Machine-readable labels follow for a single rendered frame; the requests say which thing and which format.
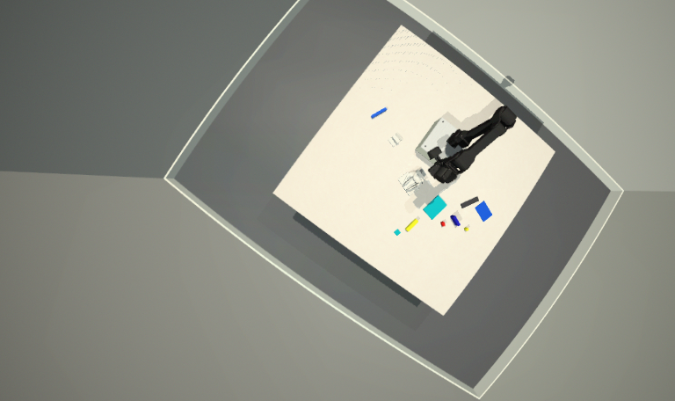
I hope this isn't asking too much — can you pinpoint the yellow rectangular bar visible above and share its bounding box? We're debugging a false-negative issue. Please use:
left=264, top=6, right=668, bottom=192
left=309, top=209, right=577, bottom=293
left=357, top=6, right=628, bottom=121
left=405, top=218, right=418, bottom=231

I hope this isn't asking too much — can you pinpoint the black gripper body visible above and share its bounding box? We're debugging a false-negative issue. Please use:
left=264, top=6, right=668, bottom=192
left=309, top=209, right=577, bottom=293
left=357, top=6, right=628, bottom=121
left=427, top=147, right=457, bottom=183

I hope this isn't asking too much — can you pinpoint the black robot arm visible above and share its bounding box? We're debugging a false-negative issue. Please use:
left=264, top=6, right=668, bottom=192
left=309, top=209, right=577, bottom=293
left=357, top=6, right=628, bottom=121
left=428, top=106, right=518, bottom=184

